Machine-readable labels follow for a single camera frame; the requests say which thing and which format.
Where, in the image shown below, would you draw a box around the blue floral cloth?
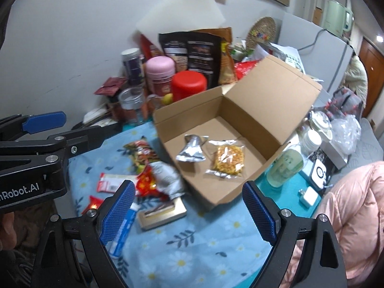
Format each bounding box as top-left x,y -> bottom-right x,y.
67,121 -> 300,288

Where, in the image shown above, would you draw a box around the green bottle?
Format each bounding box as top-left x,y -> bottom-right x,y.
265,144 -> 304,188

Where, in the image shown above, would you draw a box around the dark jar with white lid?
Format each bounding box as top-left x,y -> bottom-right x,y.
121,48 -> 144,87

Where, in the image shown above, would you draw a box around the white black device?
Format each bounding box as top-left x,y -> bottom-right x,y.
309,156 -> 333,189

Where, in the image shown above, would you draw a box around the blue white tube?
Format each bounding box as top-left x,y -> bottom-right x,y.
108,202 -> 140,257

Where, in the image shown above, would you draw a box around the grey red patterned bag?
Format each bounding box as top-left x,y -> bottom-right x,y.
325,86 -> 363,120

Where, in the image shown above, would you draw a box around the red white flat packet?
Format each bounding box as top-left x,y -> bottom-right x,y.
96,172 -> 138,193

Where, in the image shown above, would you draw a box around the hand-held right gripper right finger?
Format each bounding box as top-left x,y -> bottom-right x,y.
241,181 -> 348,288

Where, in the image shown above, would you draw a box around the green red snack packet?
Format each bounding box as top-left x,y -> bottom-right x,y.
124,136 -> 161,174

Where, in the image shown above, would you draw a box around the cardboard box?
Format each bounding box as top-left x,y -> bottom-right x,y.
152,54 -> 323,212

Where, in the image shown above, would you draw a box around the clear yellow snack packet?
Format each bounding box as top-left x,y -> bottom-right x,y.
205,139 -> 246,179

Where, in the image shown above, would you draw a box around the white bread packet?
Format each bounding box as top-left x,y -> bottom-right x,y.
150,161 -> 186,200

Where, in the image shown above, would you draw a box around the grey refrigerator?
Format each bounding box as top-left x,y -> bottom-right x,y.
277,12 -> 354,96

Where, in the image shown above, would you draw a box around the glass mug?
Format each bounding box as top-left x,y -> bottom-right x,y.
118,88 -> 144,123

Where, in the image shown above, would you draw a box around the gold box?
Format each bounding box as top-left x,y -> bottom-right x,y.
136,197 -> 187,231

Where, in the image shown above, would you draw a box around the black snack bag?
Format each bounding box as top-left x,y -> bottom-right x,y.
187,33 -> 222,89
158,31 -> 192,72

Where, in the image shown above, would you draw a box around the small red candy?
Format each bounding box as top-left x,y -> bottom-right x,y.
81,196 -> 104,215

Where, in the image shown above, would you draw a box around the green kettle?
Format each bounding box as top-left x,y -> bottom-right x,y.
325,0 -> 354,35

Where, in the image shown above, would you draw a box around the yellow chip bag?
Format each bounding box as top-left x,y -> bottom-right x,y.
217,40 -> 237,86

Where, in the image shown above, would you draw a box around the red lid jar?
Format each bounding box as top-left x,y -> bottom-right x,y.
171,71 -> 208,102

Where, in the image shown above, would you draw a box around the white teapot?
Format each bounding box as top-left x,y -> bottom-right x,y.
309,110 -> 333,141

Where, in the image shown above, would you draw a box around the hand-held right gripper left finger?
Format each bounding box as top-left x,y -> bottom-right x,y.
30,180 -> 137,288

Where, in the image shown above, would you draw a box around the white charger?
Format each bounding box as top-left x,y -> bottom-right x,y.
298,186 -> 319,208

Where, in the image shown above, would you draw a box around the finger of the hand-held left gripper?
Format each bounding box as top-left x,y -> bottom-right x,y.
0,112 -> 67,141
0,124 -> 123,174

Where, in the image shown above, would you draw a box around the white board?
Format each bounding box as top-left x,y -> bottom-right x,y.
136,0 -> 227,41

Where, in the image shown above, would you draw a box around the dark red sachets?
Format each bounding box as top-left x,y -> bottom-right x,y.
94,77 -> 128,96

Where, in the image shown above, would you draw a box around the pink puffer jacket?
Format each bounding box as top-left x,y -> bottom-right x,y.
279,160 -> 384,288

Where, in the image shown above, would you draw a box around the beige coat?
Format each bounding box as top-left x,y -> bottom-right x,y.
343,54 -> 369,102

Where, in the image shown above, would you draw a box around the woven round fan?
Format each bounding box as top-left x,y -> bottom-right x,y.
245,16 -> 277,50

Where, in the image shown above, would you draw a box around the pink jar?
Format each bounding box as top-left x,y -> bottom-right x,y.
145,56 -> 175,99

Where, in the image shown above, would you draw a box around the silver foil packet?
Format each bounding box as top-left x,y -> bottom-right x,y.
175,133 -> 209,163

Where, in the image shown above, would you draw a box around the brown door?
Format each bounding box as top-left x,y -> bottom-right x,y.
358,36 -> 381,119

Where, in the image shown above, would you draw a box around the clear plastic bag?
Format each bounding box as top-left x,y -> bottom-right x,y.
330,115 -> 362,155

